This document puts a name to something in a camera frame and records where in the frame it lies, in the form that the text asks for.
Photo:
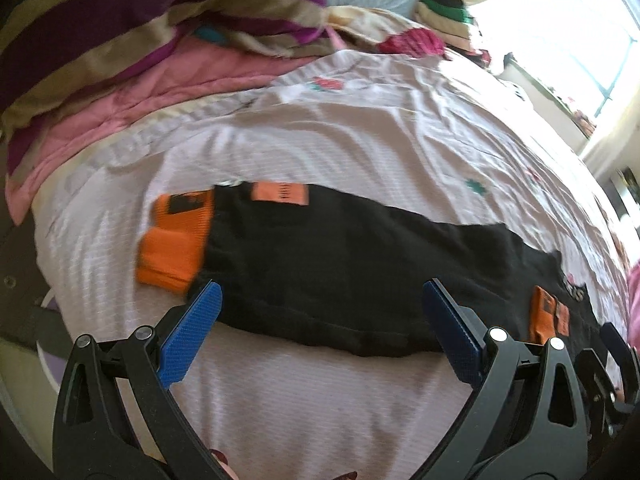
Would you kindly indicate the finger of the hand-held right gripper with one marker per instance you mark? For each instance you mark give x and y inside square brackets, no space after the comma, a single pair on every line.
[614,342]
[597,380]

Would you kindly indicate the red fuzzy cloth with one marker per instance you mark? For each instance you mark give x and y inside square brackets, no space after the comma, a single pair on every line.
[412,42]

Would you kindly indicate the light pink quilt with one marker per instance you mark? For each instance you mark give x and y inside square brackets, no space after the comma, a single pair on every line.
[165,90]

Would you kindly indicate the purple and beige striped blanket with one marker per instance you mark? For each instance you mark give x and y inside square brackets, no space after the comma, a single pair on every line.
[125,25]

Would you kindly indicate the cream pillow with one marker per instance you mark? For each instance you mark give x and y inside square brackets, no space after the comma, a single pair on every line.
[360,22]

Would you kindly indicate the pink printed bed sheet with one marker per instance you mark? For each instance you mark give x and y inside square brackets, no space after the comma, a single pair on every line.
[350,125]

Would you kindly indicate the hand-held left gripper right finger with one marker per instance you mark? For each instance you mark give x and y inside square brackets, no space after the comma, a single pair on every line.
[450,330]

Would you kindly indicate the pile of folded clothes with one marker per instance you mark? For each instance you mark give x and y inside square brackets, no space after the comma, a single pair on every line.
[447,17]

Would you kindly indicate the window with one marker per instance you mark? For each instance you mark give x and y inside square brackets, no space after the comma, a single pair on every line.
[565,35]

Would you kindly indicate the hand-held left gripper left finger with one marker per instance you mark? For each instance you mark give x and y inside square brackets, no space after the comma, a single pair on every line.
[192,327]

